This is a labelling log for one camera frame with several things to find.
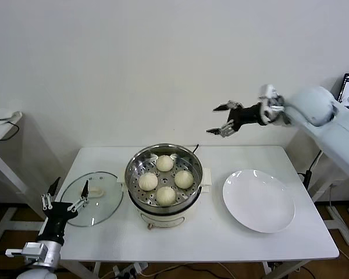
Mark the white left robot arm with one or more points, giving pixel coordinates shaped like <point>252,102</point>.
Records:
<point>51,253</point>

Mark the round white plate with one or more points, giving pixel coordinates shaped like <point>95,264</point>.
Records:
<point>259,200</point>

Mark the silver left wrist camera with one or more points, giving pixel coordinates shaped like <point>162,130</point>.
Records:
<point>35,250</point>

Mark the round glass pot lid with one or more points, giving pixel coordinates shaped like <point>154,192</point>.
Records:
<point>104,209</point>

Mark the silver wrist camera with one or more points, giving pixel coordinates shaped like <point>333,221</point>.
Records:
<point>267,90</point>
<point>35,250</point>

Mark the perforated stainless steamer basket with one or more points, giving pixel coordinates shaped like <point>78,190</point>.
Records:
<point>133,171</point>

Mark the white side table with laptop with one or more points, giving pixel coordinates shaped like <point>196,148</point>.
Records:
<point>318,191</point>

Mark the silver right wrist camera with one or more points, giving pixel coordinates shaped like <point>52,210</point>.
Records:
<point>267,90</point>

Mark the white power strip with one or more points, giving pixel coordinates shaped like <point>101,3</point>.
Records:
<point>131,268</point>

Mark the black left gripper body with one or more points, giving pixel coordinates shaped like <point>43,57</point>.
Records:
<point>58,219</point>

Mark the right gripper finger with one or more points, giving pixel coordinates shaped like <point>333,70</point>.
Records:
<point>224,123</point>
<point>228,105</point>

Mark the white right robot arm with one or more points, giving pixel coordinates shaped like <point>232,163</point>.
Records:
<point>314,104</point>

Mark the cream electric cooking pot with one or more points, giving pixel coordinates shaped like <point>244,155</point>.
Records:
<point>163,219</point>

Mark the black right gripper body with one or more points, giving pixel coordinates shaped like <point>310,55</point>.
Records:
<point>247,114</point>

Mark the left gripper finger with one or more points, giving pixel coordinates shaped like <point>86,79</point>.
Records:
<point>46,201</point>
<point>84,193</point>

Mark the white steamed baozi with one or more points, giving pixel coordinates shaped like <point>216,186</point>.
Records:
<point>164,163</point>
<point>148,181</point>
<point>183,179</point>
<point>166,196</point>

